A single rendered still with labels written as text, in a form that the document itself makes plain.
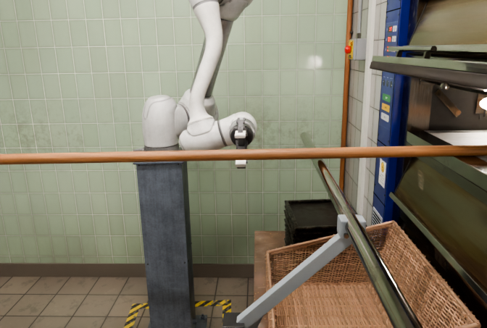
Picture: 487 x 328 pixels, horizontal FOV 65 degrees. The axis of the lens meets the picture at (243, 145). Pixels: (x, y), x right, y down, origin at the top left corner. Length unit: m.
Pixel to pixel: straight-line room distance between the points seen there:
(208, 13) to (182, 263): 1.13
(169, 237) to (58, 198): 1.09
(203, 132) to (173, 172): 0.39
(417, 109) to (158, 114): 1.03
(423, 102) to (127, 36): 1.62
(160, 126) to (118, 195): 0.97
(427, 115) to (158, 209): 1.17
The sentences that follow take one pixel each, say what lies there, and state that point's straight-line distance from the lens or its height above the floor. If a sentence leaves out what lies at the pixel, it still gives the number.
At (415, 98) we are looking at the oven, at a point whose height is 1.30.
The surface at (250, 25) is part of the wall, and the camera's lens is 2.25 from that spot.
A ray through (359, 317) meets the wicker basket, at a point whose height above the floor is 0.59.
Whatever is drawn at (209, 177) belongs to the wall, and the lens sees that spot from 2.40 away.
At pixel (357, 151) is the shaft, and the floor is 1.20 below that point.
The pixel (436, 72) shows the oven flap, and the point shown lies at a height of 1.42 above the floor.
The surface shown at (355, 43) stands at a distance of 1.96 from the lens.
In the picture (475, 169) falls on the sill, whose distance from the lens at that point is 1.09.
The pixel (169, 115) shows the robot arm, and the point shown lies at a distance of 1.70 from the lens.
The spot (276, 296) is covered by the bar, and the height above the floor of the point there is 1.01.
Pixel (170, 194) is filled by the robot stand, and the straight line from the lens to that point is 1.76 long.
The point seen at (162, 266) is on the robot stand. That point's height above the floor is 0.49.
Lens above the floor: 1.47
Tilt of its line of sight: 14 degrees down
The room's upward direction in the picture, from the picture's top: 1 degrees counter-clockwise
